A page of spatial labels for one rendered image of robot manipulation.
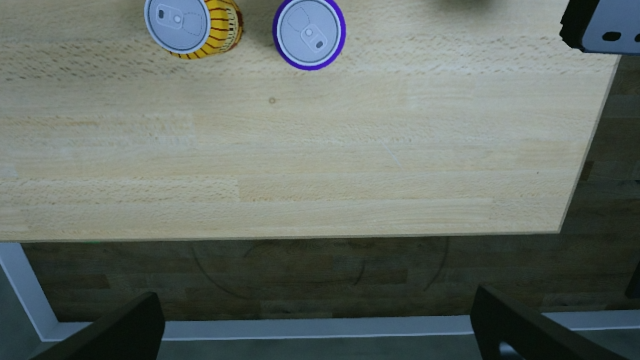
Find purple drink can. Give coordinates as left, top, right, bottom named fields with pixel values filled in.
left=272, top=0, right=346, bottom=71

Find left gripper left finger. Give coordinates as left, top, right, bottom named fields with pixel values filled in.
left=29, top=291, right=166, bottom=360

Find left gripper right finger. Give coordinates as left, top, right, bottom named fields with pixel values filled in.
left=470, top=285, right=630, bottom=360

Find yellow drink can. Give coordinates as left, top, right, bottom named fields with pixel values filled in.
left=144, top=0, right=244, bottom=60

